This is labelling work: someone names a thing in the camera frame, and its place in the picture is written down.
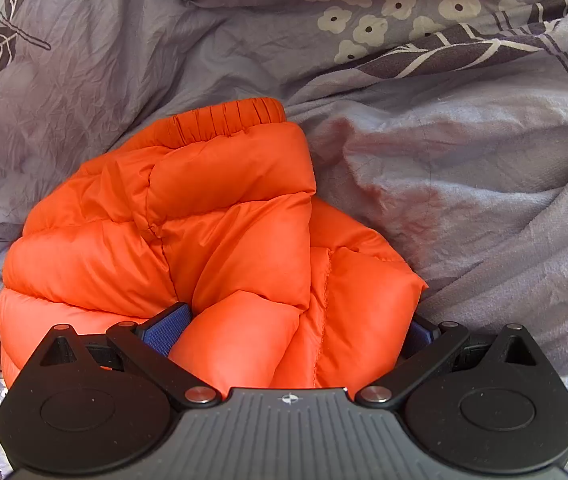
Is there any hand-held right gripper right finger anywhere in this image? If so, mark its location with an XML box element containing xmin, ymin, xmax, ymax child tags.
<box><xmin>354</xmin><ymin>312</ymin><xmax>547</xmax><ymax>408</ymax></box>

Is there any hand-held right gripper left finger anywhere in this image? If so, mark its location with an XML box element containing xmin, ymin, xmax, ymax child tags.
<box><xmin>26</xmin><ymin>301</ymin><xmax>225</xmax><ymax>406</ymax></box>

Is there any orange puffer jacket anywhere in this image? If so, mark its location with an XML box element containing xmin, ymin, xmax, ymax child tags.
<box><xmin>0</xmin><ymin>97</ymin><xmax>430</xmax><ymax>393</ymax></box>

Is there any lavender floral duvet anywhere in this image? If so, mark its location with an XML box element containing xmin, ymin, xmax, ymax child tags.
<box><xmin>0</xmin><ymin>0</ymin><xmax>568</xmax><ymax>281</ymax></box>

